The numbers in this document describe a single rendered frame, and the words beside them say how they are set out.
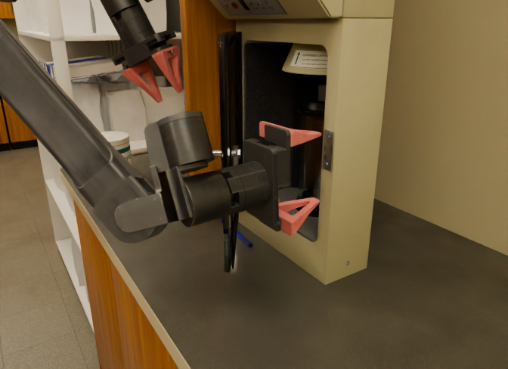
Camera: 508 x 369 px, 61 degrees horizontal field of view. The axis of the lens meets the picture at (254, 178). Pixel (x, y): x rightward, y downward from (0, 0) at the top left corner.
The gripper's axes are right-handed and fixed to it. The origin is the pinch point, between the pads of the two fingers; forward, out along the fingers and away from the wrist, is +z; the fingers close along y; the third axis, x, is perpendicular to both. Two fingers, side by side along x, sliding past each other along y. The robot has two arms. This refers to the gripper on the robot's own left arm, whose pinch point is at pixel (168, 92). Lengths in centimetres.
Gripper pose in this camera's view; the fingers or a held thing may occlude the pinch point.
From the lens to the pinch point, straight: 78.5
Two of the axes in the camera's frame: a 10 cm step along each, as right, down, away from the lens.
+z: 4.2, 8.6, 2.8
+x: -2.7, 4.2, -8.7
